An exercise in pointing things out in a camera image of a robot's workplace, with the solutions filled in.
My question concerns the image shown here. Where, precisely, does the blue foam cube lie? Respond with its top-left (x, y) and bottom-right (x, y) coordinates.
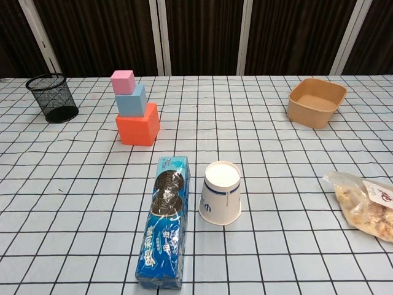
top-left (115, 84), bottom-right (147, 117)

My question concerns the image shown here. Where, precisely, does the small pink cube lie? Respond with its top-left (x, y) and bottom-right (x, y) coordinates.
top-left (110, 69), bottom-right (136, 95)

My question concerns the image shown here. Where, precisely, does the white paper cup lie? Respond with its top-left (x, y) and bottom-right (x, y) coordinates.
top-left (198, 160), bottom-right (243, 227)

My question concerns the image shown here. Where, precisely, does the orange foam cube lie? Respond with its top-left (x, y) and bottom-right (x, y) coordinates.
top-left (115, 103), bottom-right (161, 146)

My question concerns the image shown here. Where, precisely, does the blue cookie box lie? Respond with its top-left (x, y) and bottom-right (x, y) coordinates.
top-left (134, 155), bottom-right (192, 291)

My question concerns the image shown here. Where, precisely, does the checkered tablecloth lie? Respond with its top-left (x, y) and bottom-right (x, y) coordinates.
top-left (0, 74), bottom-right (393, 295)

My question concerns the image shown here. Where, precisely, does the brown paper bowl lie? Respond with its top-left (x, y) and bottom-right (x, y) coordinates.
top-left (287, 77), bottom-right (348, 130)

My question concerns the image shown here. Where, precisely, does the black mesh pen holder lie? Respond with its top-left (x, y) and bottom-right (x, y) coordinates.
top-left (25, 73), bottom-right (79, 124)

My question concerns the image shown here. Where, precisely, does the clear snack bag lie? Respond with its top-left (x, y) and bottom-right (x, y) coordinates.
top-left (322, 171), bottom-right (393, 242)

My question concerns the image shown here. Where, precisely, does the white partition frame post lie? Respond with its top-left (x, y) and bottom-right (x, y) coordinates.
top-left (149, 0), bottom-right (173, 76)
top-left (330, 0), bottom-right (369, 76)
top-left (21, 0), bottom-right (62, 74)
top-left (236, 0), bottom-right (254, 76)

